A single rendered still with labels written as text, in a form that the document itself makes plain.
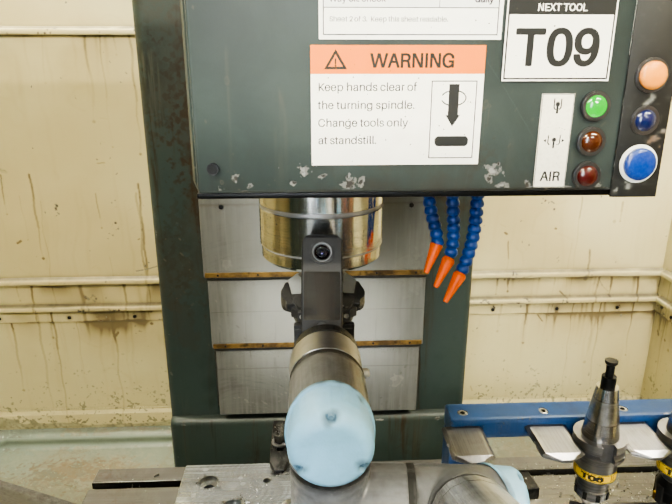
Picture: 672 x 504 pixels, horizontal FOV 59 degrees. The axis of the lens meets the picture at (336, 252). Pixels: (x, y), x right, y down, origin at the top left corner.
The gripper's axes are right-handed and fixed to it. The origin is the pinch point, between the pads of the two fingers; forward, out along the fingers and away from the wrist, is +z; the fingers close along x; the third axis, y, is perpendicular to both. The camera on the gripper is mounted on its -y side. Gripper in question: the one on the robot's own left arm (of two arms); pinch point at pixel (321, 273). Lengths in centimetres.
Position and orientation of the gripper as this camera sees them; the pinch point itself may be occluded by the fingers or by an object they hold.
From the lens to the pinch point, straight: 81.1
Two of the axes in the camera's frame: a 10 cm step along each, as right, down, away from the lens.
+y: 0.0, 9.5, 3.3
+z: -0.5, -3.3, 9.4
